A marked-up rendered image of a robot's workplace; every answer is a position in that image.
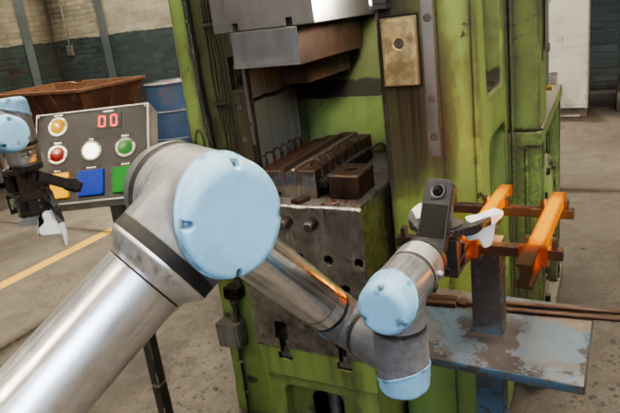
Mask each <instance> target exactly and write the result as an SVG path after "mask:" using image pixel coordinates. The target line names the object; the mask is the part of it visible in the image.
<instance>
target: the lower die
mask: <svg viewBox="0 0 620 413"><path fill-rule="evenodd" d="M349 133H351V134H350V135H348V136H346V137H344V138H342V139H341V140H340V141H338V142H337V143H335V144H333V145H332V146H330V147H328V148H326V149H325V150H323V151H321V152H320V153H318V154H316V155H315V156H313V157H312V158H311V159H309V160H307V161H305V162H304V163H302V164H300V165H299V166H297V167H295V168H294V172H284V169H283V168H284V167H286V166H287V165H289V164H291V163H293V162H294V161H296V160H298V159H299V158H301V157H302V156H304V155H306V154H308V153H309V152H311V151H313V150H314V149H316V148H318V147H320V146H322V145H324V144H325V143H327V142H328V141H329V140H331V139H333V138H335V137H336V136H339V135H340V134H349ZM352 135H358V136H359V137H360V138H361V145H362V149H364V148H369V147H371V146H372V141H371V134H357V132H341V133H339V134H337V135H332V136H325V137H323V138H316V139H314V140H312V141H310V142H309V143H307V144H305V145H303V146H301V147H299V148H297V149H295V150H294V151H292V152H291V153H289V154H287V155H285V156H283V157H282V158H280V159H277V160H275V161H274V162H272V163H270V164H269V165H267V166H265V167H264V168H262V169H263V170H264V171H265V172H266V173H267V174H268V176H269V177H270V179H271V180H272V182H273V183H274V185H275V187H276V189H277V192H278V195H279V192H281V195H279V197H297V196H300V195H309V196H310V197H311V198H318V197H320V196H321V195H323V194H324V193H325V192H326V191H328V190H329V186H328V187H327V188H324V189H323V188H320V187H319V185H318V183H319V180H320V179H321V178H322V177H321V175H322V171H321V164H320V162H319V161H314V162H313V166H310V162H311V160H312V159H317V158H318V156H319V155H321V154H325V152H326V151H327V150H331V149H332V148H333V147H334V146H337V145H338V144H339V143H340V142H344V140H345V139H346V138H350V136H352ZM352 140H353V141H354V142H355V148H356V152H357V153H358V152H359V139H358V138H357V137H355V136H354V137H353V138H352ZM346 143H347V144H348V145H349V147H350V155H351V157H353V152H354V151H353V143H352V141H349V140H348V141H346ZM340 147H341V148H342V149H343V155H344V160H345V161H347V159H348V149H347V146H346V145H343V144H341V145H340ZM334 151H335V152H336V154H337V158H338V164H339V165H341V161H342V158H341V151H340V149H339V148H334ZM327 155H328V156H329V158H330V164H331V169H332V170H335V164H336V162H335V155H334V154H333V153H331V152H329V153H328V154H327ZM372 157H373V151H372V154H371V155H370V156H369V157H367V158H366V159H364V160H363V161H361V162H360V163H365V162H367V161H368V160H369V159H371V158H372ZM320 160H321V161H322V162H323V165H324V173H325V175H327V174H328V159H327V158H326V157H321V158H320Z"/></svg>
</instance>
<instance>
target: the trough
mask: <svg viewBox="0 0 620 413"><path fill-rule="evenodd" d="M350 134H351V133H349V134H340V135H339V136H336V137H335V138H333V139H331V140H329V141H328V142H327V143H325V144H324V145H322V146H320V147H318V148H316V149H314V150H313V151H311V152H309V153H308V154H306V155H304V156H302V157H301V158H299V159H298V160H296V161H294V162H293V163H291V164H289V165H287V166H286V167H284V168H283V169H284V172H294V171H291V169H294V168H295V167H297V166H299V165H300V164H302V163H304V162H305V161H307V160H309V159H311V158H312V157H313V156H315V155H316V154H318V153H320V152H321V151H323V150H325V149H326V148H329V147H330V146H332V145H333V144H335V143H337V142H338V141H340V140H341V139H342V138H344V137H346V136H348V135H350Z"/></svg>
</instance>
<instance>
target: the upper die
mask: <svg viewBox="0 0 620 413"><path fill-rule="evenodd" d="M230 36H231V43H232V54H233V60H234V66H235V70H238V69H249V68H261V67H272V66H285V65H302V64H306V63H309V62H313V61H315V60H319V59H322V58H326V57H329V56H332V55H335V54H339V53H345V52H348V51H351V50H354V49H358V48H361V47H363V43H362V33H361V22H360V17H354V18H343V19H337V20H331V21H325V22H319V23H313V24H305V25H297V26H289V27H281V28H274V29H258V30H250V31H242V32H235V33H230Z"/></svg>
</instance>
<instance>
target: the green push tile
mask: <svg viewBox="0 0 620 413"><path fill-rule="evenodd" d="M130 166H131V165H129V166H121V167H113V168H112V170H113V193H114V194H119V193H123V192H124V183H125V176H126V174H127V171H128V169H129V167H130Z"/></svg>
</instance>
